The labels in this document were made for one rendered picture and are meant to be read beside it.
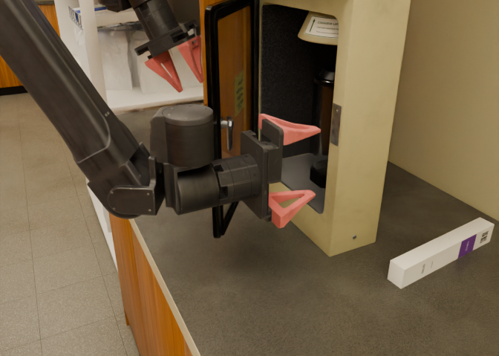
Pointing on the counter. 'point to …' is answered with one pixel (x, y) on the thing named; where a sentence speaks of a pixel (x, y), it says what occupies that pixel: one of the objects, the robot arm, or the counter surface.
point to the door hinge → (256, 61)
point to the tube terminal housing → (353, 103)
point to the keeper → (336, 124)
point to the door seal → (219, 82)
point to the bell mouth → (320, 29)
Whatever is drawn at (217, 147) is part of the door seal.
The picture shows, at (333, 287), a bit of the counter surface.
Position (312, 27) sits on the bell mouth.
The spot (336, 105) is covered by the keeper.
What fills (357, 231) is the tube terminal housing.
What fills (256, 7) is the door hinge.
